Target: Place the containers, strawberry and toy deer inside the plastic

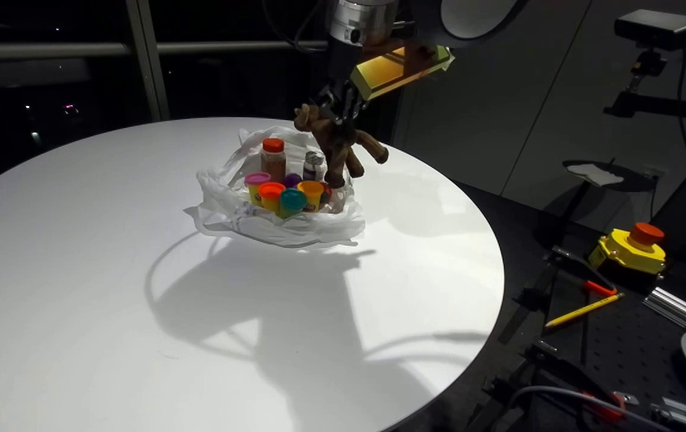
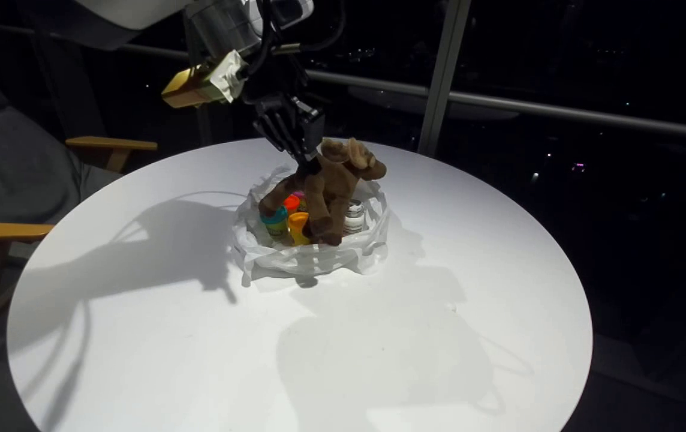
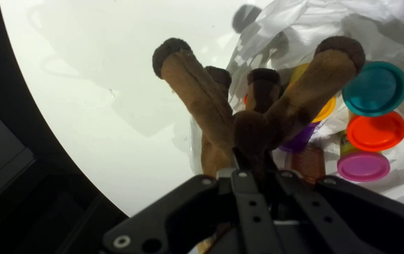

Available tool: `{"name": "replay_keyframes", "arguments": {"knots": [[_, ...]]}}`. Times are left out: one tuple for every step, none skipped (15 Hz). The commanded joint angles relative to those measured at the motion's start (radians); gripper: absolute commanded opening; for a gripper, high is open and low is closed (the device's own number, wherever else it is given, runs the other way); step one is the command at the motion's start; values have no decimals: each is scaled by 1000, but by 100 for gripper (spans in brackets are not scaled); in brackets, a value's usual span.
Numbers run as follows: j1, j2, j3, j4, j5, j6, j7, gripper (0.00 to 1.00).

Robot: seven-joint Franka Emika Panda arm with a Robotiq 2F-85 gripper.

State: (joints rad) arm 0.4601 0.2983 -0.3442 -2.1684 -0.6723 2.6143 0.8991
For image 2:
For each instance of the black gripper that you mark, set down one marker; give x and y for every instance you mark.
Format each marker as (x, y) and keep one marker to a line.
(280, 103)

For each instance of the yellowish wrist camera box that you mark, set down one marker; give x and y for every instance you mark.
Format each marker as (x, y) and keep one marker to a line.
(203, 79)

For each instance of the metal window post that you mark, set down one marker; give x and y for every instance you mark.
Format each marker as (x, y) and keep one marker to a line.
(442, 72)

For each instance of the yellow container light orange lid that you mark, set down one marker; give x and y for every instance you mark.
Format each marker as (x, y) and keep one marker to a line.
(298, 229)

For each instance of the white plastic bag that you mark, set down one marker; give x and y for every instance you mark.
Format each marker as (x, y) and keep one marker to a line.
(359, 247)

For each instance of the brown toy deer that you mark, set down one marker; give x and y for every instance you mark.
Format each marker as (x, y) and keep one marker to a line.
(334, 182)

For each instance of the green container teal lid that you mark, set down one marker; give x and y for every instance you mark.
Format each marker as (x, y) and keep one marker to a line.
(276, 221)

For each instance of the wooden armchair grey cushion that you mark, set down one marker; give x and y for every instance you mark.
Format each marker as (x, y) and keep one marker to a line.
(9, 182)

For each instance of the horizontal window rail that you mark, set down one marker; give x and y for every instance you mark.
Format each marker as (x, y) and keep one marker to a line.
(568, 112)

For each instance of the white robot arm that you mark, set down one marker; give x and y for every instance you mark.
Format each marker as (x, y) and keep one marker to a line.
(200, 14)

